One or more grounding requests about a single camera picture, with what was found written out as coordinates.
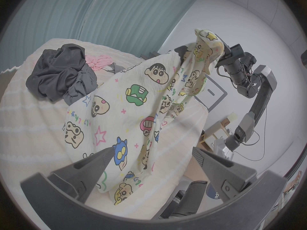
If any grey garment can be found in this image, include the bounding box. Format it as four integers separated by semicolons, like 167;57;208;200
106;62;126;75

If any blue-green curtain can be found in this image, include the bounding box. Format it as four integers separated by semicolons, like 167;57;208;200
7;0;202;57

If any pink garment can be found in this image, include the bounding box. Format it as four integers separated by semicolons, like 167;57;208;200
85;54;114;71

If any small wooden table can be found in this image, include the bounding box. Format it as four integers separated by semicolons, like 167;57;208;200
200;113;238;153

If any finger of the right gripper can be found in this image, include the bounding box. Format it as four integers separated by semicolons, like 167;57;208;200
217;37;231;54

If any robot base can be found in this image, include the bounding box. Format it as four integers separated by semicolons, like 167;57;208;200
153;138;238;221

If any black garment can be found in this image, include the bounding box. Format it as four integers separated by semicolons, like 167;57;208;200
26;43;97;106

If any black cable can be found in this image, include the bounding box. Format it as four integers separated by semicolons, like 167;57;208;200
236;109;267;161

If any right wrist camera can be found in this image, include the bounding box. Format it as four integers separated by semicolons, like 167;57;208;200
229;44;244;58

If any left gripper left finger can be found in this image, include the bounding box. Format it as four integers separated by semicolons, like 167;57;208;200
48;146;115;203

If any bed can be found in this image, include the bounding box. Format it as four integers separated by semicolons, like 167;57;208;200
0;38;228;221

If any white printed pyjama top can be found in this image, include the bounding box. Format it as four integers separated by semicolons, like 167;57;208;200
63;28;224;205

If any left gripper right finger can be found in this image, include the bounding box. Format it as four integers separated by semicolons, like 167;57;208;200
192;147;257;203

